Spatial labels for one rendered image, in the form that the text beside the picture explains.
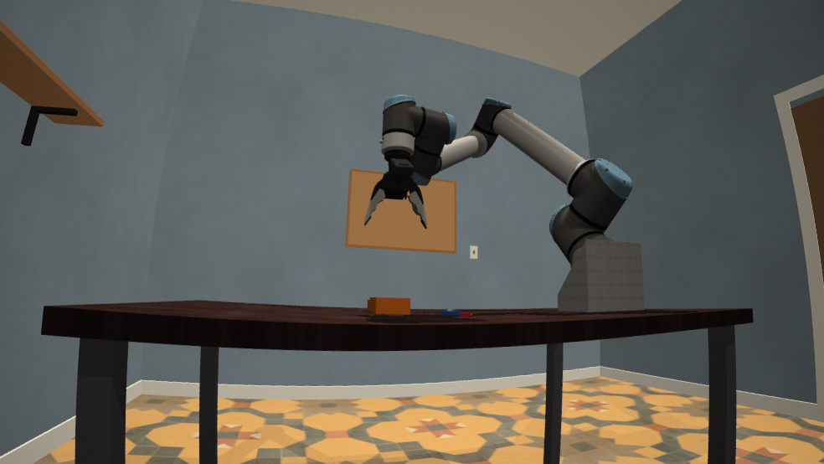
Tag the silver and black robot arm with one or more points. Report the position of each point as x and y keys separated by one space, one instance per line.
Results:
x=599 y=187

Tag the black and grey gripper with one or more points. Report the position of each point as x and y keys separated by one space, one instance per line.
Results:
x=393 y=186

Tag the orange three-compartment bin rack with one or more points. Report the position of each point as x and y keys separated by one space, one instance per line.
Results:
x=383 y=305

